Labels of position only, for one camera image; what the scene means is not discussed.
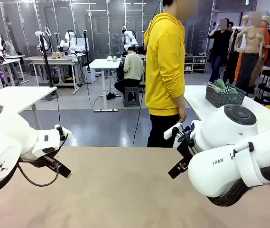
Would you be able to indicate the person's right forearm yellow sleeve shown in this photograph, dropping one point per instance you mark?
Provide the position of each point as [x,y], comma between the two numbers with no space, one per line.
[181,102]

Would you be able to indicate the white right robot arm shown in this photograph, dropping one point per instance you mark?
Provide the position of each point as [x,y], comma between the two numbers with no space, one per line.
[220,166]

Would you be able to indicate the large white table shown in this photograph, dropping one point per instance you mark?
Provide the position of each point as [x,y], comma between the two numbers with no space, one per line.
[18,95]
[196,102]

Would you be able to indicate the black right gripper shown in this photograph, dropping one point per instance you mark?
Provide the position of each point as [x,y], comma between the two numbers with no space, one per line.
[187,147]

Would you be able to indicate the white computer case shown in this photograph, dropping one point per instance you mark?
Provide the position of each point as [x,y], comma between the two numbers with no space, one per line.
[90,74]

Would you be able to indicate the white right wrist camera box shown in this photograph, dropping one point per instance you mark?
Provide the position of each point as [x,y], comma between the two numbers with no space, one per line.
[170,133]

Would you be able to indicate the long white work desk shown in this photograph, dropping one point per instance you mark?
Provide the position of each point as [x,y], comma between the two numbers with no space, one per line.
[54,59]

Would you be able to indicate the standing person in black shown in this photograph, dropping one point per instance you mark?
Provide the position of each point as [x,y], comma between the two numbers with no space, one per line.
[220,42]

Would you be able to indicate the bare mannequin with dark skirt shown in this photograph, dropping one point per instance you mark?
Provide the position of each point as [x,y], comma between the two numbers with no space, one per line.
[252,40]

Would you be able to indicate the black hanging trousers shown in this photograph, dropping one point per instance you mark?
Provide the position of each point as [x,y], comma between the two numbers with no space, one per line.
[232,69]

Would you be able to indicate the black tripod stand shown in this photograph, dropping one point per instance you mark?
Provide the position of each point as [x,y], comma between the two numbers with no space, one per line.
[86,52]
[45,57]

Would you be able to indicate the beige towel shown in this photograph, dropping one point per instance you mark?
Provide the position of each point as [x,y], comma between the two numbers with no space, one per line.
[210,86]

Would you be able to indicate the person in yellow hoodie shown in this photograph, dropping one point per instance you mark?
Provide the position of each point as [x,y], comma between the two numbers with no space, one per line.
[163,71]

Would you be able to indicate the white height-adjustable desk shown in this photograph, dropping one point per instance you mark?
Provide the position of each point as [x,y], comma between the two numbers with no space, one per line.
[104,63]

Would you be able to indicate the person's right hand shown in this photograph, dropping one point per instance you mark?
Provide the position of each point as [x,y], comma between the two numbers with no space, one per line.
[183,116]

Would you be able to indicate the seated person grey jacket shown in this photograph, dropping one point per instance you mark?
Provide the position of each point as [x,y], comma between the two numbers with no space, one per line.
[10,48]

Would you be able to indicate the black sneakers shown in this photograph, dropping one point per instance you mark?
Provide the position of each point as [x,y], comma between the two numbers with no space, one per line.
[111,96]

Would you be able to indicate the small white object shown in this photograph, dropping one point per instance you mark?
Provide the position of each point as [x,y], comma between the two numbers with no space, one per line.
[112,58]

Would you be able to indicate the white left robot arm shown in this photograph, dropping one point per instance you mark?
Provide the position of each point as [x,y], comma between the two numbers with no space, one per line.
[6,142]

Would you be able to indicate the grey plastic stool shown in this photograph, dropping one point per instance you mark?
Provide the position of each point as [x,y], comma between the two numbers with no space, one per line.
[131,95]

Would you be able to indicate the green towel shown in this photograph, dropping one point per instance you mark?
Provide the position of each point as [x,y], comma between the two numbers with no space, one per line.
[233,91]
[220,85]

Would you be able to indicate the wooden shoe rack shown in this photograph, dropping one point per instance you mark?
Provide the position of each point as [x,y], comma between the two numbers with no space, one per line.
[196,64]

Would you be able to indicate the seated person beige shirt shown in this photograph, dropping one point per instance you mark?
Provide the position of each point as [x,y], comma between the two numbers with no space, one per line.
[132,66]

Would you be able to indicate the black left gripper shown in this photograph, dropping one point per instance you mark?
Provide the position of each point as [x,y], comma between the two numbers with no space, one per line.
[37,162]

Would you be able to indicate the black-haired person in black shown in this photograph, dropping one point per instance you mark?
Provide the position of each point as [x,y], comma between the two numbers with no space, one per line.
[230,25]

